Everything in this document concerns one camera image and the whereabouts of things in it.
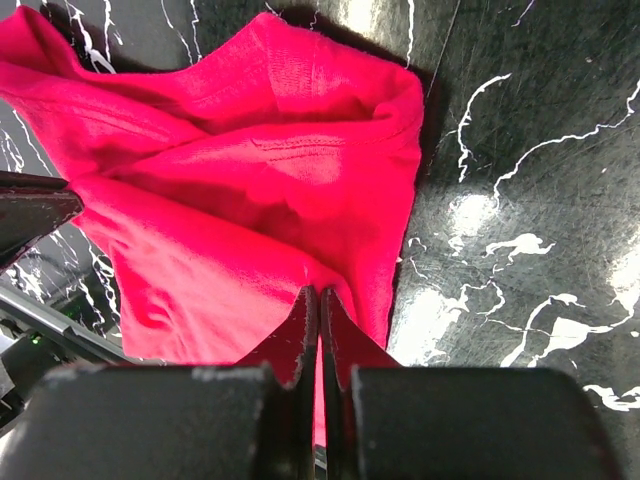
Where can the black marble pattern mat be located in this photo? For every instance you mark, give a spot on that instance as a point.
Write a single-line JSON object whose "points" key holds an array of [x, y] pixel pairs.
{"points": [[523, 245]]}

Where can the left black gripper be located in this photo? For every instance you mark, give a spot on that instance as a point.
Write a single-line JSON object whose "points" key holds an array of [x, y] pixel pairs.
{"points": [[34, 337]]}

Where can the red t-shirt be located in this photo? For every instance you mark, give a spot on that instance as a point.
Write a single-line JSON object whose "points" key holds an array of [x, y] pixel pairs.
{"points": [[281, 160]]}

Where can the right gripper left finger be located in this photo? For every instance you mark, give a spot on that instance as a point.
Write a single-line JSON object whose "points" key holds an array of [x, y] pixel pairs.
{"points": [[287, 356]]}

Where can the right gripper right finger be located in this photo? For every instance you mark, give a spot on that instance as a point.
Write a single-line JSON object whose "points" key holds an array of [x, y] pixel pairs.
{"points": [[344, 347]]}

